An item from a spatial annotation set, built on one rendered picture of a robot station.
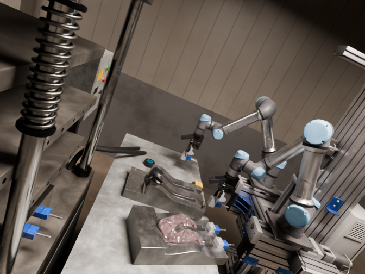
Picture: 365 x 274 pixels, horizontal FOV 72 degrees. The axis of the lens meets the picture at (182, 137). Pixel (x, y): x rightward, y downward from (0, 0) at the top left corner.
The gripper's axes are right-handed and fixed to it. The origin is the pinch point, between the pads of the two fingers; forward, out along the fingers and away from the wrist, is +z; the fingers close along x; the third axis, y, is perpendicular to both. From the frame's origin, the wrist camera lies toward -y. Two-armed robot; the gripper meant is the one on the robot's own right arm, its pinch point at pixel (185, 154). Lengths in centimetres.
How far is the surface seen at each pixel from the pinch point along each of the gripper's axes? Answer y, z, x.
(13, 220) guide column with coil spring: -49, -17, -130
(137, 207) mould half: -18, 4, -79
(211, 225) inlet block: 24, 7, -65
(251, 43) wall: 26, -103, 122
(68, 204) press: -51, 16, -81
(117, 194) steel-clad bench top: -32, 15, -61
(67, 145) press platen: -63, -9, -72
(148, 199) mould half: -15, 11, -59
